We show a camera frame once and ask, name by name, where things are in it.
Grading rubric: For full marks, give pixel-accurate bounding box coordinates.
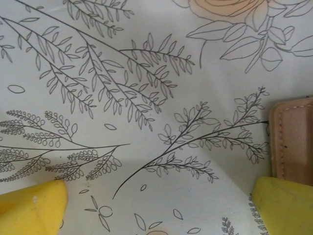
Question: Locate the white floral tablecloth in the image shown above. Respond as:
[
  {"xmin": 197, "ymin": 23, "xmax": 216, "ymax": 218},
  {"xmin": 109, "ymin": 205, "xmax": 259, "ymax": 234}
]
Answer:
[{"xmin": 0, "ymin": 0, "xmax": 313, "ymax": 235}]

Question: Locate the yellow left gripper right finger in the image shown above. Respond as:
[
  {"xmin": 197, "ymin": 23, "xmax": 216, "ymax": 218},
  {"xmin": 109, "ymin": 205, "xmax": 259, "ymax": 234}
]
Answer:
[{"xmin": 251, "ymin": 176, "xmax": 313, "ymax": 235}]

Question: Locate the pink card holder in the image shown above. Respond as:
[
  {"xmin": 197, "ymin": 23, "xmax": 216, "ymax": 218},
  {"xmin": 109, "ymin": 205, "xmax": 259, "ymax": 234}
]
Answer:
[{"xmin": 268, "ymin": 96, "xmax": 313, "ymax": 179}]

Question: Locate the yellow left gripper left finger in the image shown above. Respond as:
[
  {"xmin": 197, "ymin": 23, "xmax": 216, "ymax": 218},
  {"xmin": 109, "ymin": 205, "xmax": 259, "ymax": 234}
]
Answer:
[{"xmin": 0, "ymin": 180, "xmax": 68, "ymax": 235}]

